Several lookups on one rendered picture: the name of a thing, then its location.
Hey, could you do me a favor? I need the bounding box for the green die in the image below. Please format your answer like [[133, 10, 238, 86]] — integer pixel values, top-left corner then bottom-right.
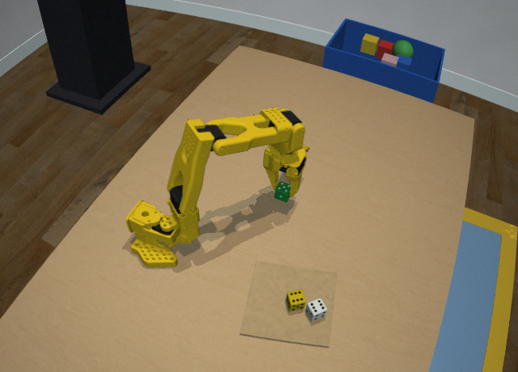
[[274, 181, 291, 202]]

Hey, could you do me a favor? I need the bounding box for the yellow die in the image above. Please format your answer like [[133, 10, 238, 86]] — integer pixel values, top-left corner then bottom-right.
[[286, 290, 306, 311]]

